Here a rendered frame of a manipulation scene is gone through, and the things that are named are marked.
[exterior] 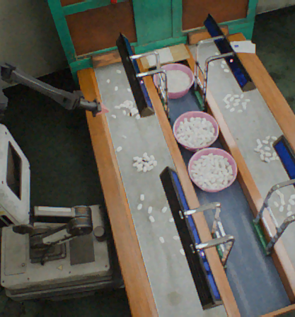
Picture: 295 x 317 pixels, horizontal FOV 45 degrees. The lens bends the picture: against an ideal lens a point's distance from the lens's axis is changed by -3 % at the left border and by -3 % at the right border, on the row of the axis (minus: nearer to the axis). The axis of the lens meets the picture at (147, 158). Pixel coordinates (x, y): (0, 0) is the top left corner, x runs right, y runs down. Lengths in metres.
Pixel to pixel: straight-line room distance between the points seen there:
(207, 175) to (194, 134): 0.29
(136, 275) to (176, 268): 0.20
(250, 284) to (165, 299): 0.43
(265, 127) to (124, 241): 1.07
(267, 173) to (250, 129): 0.31
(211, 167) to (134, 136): 0.49
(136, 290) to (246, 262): 0.57
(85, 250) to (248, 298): 0.95
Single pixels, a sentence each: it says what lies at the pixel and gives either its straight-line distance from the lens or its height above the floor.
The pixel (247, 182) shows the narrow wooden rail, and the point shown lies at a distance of 1.99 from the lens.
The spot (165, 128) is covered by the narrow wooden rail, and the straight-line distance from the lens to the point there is 2.16.
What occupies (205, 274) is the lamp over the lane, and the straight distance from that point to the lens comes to 1.43.
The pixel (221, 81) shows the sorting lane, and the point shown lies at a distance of 2.45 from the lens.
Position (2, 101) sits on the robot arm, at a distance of 1.73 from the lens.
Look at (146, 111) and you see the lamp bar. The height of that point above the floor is 1.09.
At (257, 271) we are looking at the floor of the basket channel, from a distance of 1.92.
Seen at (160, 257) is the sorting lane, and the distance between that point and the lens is 1.83.
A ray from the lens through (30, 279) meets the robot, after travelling 2.24.
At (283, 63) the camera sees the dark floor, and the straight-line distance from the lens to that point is 3.77.
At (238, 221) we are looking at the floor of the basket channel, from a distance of 1.98.
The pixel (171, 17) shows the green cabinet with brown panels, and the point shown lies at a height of 1.01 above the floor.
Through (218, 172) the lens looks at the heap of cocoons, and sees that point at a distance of 2.04.
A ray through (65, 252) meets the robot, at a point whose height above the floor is 0.49.
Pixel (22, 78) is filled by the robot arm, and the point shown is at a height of 1.17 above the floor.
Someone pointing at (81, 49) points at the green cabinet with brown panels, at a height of 0.92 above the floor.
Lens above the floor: 2.49
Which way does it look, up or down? 58 degrees down
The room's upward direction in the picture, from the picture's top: 9 degrees counter-clockwise
